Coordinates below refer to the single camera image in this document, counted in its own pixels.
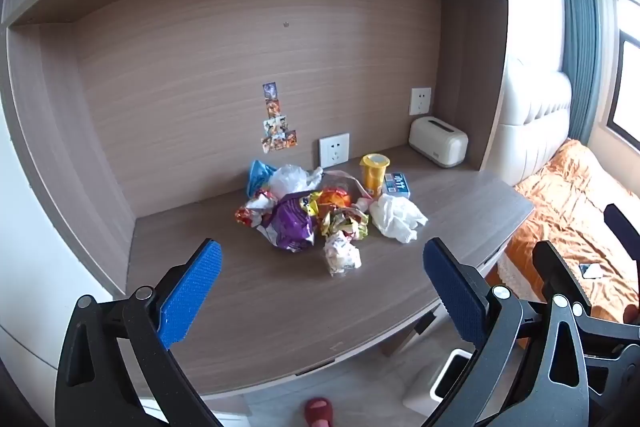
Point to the red slipper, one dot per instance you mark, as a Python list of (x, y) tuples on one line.
[(319, 412)]

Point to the yellow green wrapper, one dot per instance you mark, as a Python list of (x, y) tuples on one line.
[(345, 222)]

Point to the clear plastic bag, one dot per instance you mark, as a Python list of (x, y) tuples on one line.
[(292, 179)]

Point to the cluster of wall stickers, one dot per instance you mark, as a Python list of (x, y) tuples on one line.
[(276, 127)]

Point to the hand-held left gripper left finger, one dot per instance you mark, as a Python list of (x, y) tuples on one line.
[(192, 294)]

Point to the cream toaster-shaped box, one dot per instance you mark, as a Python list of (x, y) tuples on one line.
[(437, 142)]

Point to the white wall socket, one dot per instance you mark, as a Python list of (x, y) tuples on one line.
[(334, 150), (420, 101)]

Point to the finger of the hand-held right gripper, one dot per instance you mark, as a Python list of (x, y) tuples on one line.
[(622, 227), (555, 269)]

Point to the orange snack bag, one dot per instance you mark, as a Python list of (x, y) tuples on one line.
[(335, 199)]

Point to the yellow cup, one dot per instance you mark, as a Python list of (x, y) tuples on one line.
[(374, 177)]

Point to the white tissue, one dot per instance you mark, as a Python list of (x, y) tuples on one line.
[(397, 217)]

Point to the white trash bin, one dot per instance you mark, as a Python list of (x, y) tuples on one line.
[(420, 387)]

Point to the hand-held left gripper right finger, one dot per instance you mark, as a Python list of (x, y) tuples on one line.
[(455, 297)]

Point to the dark-framed window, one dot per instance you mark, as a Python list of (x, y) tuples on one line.
[(627, 67)]

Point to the purple snack bag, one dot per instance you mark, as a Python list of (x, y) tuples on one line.
[(292, 224)]

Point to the blue snack bag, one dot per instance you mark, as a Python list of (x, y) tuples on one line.
[(257, 177)]

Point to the grey-blue curtain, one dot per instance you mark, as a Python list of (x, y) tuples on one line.
[(577, 47)]

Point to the cream padded headboard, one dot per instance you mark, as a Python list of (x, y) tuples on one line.
[(535, 122)]

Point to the white phone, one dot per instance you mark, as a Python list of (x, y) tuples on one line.
[(591, 270)]

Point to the clear blue-label plastic box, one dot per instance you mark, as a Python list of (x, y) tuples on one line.
[(397, 185)]

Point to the red white wrapper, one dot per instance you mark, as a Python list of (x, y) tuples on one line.
[(250, 212)]

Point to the bed with orange blanket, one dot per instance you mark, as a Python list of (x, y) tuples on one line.
[(560, 207)]

